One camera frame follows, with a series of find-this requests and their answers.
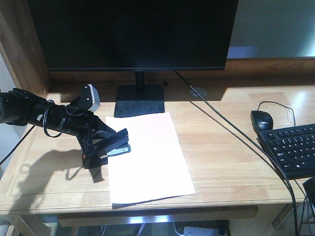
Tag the black orange stapler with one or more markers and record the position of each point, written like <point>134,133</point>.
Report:
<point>96,155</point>

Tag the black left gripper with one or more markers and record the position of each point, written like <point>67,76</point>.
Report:
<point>86,127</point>

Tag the black computer monitor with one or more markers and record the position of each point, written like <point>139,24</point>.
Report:
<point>136,36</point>

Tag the black keyboard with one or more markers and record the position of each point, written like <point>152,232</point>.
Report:
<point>292,149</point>

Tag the wooden desk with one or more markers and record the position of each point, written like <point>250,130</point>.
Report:
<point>230,178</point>

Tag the black computer mouse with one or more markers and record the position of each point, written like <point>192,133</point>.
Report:
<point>261,121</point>

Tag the white paper sheet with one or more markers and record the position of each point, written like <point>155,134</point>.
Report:
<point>155,168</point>

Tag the white power strip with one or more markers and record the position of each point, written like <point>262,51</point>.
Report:
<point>199,231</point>

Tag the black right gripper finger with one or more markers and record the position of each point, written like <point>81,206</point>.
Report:
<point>309,187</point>

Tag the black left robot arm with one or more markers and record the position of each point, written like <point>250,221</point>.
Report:
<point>20,107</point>

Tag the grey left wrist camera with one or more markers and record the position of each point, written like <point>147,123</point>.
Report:
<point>88,99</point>

